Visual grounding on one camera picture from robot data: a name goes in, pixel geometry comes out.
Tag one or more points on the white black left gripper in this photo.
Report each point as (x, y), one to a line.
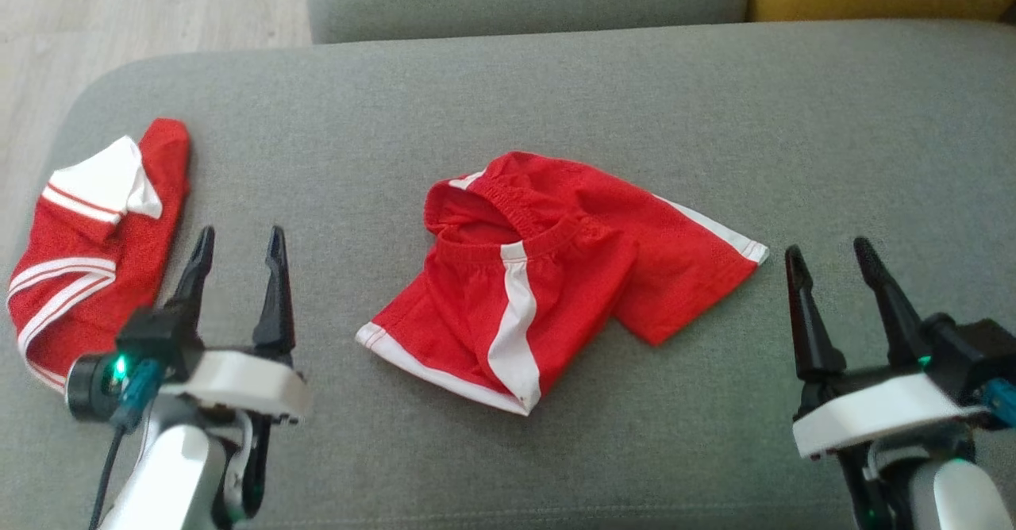
(238, 379)

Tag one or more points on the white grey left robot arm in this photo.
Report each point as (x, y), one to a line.
(171, 474)

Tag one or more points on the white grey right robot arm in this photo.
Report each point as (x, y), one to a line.
(952, 498)

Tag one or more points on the red polo shirt white collar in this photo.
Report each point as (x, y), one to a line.
(135, 260)

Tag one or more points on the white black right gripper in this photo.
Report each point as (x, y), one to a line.
(873, 415)

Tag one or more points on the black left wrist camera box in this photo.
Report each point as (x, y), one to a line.
(159, 332)

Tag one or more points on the red sports garment white trim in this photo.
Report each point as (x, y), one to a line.
(556, 276)

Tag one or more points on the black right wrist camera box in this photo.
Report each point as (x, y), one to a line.
(976, 355)

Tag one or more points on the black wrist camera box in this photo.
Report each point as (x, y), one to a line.
(159, 332)
(976, 355)

